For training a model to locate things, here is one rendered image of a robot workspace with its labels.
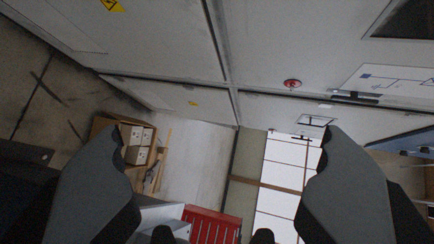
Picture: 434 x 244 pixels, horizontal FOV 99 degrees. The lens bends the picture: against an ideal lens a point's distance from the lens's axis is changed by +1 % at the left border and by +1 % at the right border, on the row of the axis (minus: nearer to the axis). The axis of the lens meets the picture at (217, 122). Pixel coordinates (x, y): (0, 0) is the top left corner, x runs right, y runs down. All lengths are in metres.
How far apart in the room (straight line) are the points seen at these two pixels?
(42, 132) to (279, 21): 1.08
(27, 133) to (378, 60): 1.29
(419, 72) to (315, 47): 0.27
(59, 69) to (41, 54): 0.09
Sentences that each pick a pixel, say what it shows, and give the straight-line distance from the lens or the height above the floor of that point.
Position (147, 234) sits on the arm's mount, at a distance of 0.49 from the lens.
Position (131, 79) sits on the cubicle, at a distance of 1.09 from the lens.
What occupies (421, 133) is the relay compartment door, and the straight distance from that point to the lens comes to 1.22.
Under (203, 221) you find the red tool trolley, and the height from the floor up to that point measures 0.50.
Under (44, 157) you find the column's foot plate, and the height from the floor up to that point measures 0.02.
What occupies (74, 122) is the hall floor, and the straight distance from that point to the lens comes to 1.26.
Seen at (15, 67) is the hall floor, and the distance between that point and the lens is 1.10.
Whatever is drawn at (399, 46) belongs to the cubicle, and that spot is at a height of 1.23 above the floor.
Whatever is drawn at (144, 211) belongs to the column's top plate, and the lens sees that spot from 0.48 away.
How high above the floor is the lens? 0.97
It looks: 13 degrees down
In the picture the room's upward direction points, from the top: 99 degrees clockwise
